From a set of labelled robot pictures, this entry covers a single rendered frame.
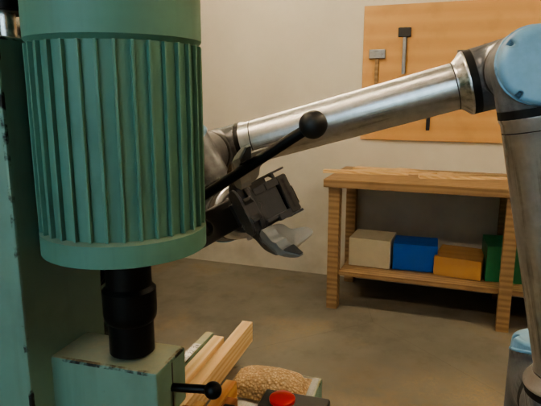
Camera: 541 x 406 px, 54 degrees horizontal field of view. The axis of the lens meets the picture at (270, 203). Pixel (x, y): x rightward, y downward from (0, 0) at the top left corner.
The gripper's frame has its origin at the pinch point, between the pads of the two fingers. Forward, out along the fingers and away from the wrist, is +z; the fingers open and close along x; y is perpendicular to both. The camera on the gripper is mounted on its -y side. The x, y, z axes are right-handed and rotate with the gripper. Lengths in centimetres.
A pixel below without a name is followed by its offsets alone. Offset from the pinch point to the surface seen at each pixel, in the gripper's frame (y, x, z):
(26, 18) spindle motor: -17.3, -25.6, 11.5
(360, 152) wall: 174, 10, -274
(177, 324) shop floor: 5, 52, -266
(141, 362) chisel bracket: -22.0, 9.4, -0.3
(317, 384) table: 0.5, 30.9, -20.2
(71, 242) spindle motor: -22.6, -5.7, 7.8
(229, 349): -8.5, 20.3, -27.6
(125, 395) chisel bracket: -25.0, 11.8, -0.5
